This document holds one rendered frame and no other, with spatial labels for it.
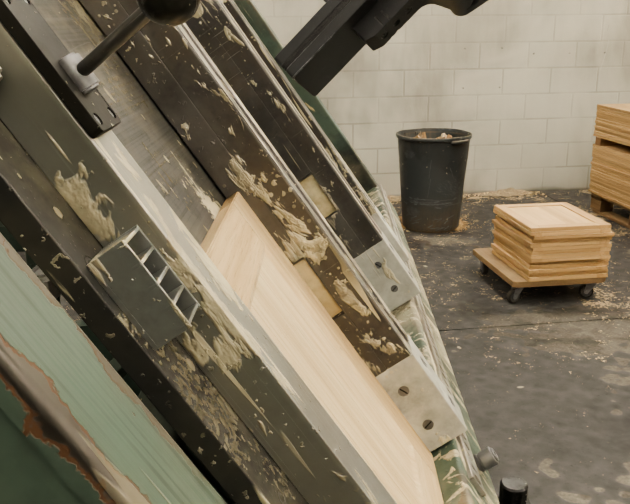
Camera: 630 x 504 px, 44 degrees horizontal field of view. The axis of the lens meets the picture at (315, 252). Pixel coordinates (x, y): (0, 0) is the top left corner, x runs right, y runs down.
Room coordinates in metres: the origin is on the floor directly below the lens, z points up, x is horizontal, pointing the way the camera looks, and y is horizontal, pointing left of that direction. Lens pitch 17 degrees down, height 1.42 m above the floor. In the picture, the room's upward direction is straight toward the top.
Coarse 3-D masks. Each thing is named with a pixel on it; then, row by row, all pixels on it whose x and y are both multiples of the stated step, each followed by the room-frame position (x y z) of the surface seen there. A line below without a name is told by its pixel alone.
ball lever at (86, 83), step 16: (144, 0) 0.46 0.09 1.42; (160, 0) 0.46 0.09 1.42; (176, 0) 0.46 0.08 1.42; (192, 0) 0.47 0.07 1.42; (144, 16) 0.48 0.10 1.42; (160, 16) 0.46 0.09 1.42; (176, 16) 0.47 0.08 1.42; (192, 16) 0.48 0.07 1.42; (112, 32) 0.50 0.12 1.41; (128, 32) 0.49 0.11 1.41; (96, 48) 0.51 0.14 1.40; (112, 48) 0.50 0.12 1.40; (64, 64) 0.52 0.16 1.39; (80, 64) 0.52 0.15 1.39; (96, 64) 0.51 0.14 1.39; (80, 80) 0.52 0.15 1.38; (96, 80) 0.53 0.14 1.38
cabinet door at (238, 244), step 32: (224, 224) 0.73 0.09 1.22; (256, 224) 0.84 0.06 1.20; (224, 256) 0.66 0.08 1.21; (256, 256) 0.75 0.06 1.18; (256, 288) 0.69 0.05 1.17; (288, 288) 0.79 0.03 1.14; (288, 320) 0.71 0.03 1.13; (320, 320) 0.81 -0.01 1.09; (288, 352) 0.65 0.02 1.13; (320, 352) 0.74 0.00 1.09; (352, 352) 0.84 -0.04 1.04; (320, 384) 0.67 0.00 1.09; (352, 384) 0.76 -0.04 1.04; (352, 416) 0.69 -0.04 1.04; (384, 416) 0.79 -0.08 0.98; (384, 448) 0.71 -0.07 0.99; (416, 448) 0.81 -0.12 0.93; (384, 480) 0.64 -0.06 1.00; (416, 480) 0.73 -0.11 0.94
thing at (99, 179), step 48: (0, 48) 0.51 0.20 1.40; (0, 96) 0.51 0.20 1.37; (48, 96) 0.51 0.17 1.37; (48, 144) 0.51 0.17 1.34; (96, 144) 0.51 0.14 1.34; (96, 192) 0.50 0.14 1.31; (144, 192) 0.53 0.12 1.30; (192, 240) 0.55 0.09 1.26; (192, 288) 0.50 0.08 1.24; (192, 336) 0.50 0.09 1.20; (240, 336) 0.50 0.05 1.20; (240, 384) 0.50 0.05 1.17; (288, 384) 0.52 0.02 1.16; (288, 432) 0.50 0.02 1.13; (336, 432) 0.54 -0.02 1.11; (336, 480) 0.50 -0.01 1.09
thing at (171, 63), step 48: (96, 0) 0.87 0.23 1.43; (144, 48) 0.87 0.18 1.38; (192, 48) 0.87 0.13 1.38; (192, 96) 0.87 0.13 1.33; (192, 144) 0.87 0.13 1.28; (240, 144) 0.87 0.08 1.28; (240, 192) 0.87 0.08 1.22; (288, 192) 0.87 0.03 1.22; (288, 240) 0.86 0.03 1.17; (336, 240) 0.90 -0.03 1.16; (336, 288) 0.86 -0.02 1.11; (384, 336) 0.86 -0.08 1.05; (384, 384) 0.86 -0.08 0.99; (432, 384) 0.86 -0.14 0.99; (432, 432) 0.86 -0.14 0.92
